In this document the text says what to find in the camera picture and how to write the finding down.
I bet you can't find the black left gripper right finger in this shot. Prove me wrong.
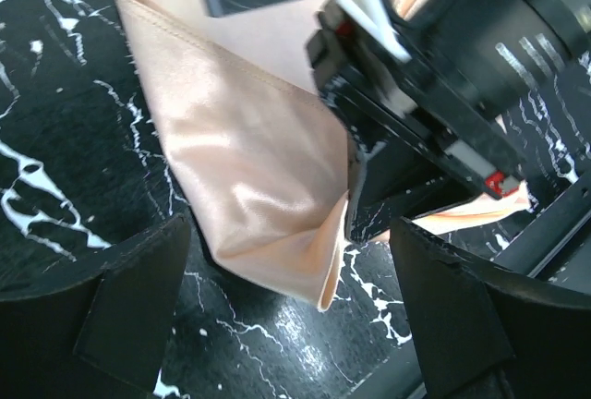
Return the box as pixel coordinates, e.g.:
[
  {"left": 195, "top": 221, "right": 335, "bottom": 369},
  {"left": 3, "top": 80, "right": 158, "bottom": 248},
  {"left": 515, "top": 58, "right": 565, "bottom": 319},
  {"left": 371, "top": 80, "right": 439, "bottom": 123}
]
[{"left": 390, "top": 219, "right": 590, "bottom": 398}]

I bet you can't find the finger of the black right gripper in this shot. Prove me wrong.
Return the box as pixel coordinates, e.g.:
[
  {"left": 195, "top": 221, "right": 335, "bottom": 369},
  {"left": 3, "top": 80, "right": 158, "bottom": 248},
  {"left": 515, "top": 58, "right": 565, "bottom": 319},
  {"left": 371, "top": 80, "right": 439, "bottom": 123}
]
[{"left": 344, "top": 135, "right": 476, "bottom": 242}]

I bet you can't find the peach satin napkin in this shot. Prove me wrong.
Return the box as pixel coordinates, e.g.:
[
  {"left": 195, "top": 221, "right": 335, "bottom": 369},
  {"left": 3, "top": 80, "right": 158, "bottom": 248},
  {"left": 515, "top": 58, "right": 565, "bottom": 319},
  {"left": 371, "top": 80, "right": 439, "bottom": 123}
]
[{"left": 109, "top": 0, "right": 530, "bottom": 312}]

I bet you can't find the black marbled table mat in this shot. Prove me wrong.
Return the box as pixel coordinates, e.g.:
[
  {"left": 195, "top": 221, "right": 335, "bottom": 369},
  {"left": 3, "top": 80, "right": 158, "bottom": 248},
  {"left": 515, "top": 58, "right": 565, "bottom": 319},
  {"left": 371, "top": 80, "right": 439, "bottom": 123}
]
[{"left": 0, "top": 0, "right": 591, "bottom": 399}]

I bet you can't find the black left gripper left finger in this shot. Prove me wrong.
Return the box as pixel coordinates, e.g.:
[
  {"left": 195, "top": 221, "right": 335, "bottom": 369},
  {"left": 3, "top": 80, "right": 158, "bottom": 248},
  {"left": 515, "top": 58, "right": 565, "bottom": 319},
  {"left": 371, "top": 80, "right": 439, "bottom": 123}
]
[{"left": 1, "top": 214, "right": 191, "bottom": 394}]

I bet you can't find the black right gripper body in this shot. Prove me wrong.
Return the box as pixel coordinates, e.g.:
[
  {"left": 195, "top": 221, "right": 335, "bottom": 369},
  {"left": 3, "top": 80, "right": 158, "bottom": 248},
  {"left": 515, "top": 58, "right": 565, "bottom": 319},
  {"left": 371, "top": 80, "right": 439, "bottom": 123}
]
[{"left": 307, "top": 0, "right": 590, "bottom": 199}]

